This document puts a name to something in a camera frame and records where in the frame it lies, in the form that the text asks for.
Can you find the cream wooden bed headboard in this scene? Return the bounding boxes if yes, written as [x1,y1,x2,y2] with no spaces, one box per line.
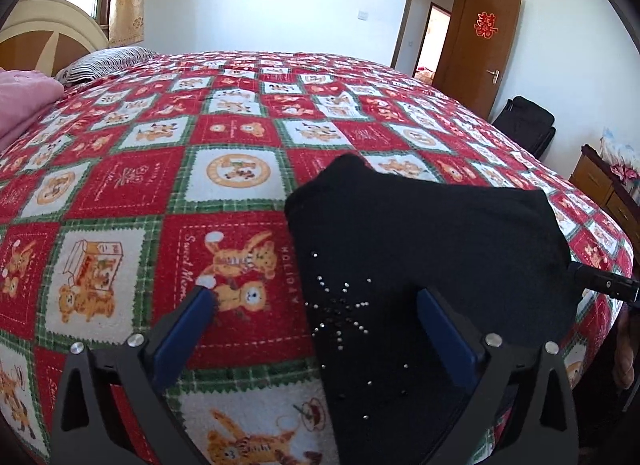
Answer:
[0,0,110,76]

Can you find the black pants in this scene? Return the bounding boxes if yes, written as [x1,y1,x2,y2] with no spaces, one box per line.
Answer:
[284,153,583,465]

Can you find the person's right hand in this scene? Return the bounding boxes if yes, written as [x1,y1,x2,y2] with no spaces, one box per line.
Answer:
[614,314,640,391]

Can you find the striped pillow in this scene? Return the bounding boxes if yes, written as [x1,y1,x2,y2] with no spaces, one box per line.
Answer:
[54,46,161,84]

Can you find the red printed blanket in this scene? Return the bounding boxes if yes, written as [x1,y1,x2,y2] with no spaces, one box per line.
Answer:
[0,50,636,465]

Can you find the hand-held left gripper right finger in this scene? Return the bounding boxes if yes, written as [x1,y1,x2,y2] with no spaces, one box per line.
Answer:
[416,287,581,465]

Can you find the brown wooden cabinet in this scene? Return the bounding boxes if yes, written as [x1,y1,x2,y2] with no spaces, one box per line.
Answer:
[568,145,640,233]

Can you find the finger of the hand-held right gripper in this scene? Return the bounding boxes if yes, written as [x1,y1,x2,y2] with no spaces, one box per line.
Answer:
[566,261,640,302]

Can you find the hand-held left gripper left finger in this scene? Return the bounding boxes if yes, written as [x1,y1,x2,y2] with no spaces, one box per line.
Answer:
[50,286,218,465]

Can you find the floral cloth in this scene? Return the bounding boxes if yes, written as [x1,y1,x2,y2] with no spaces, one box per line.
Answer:
[600,126,640,186]

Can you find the brown door frame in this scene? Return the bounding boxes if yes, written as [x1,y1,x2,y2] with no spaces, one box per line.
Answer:
[390,0,483,76]

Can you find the red paper door decoration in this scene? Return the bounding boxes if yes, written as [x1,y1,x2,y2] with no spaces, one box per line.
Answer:
[474,12,500,40]

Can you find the black bag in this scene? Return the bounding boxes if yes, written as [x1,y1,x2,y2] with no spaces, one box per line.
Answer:
[491,96,557,158]

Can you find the pink folded blanket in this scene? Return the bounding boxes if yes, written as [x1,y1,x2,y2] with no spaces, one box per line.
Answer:
[0,69,66,153]

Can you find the brown wooden door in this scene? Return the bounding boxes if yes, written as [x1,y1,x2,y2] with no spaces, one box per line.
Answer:
[432,0,523,120]

